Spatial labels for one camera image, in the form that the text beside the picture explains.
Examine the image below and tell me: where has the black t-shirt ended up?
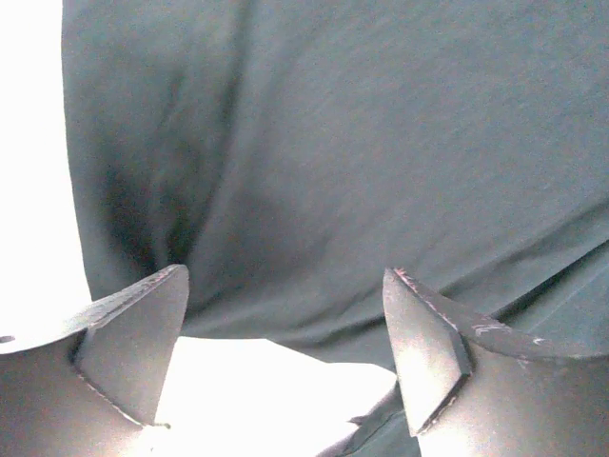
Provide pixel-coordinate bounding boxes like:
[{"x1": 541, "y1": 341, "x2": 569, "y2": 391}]
[{"x1": 61, "y1": 0, "x2": 609, "y2": 457}]

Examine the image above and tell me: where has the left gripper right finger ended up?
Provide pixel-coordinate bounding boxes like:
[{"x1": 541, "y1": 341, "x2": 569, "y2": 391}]
[{"x1": 383, "y1": 268, "x2": 608, "y2": 456}]

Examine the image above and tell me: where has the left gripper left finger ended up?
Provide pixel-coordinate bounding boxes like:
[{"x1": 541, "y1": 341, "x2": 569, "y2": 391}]
[{"x1": 1, "y1": 265, "x2": 189, "y2": 456}]

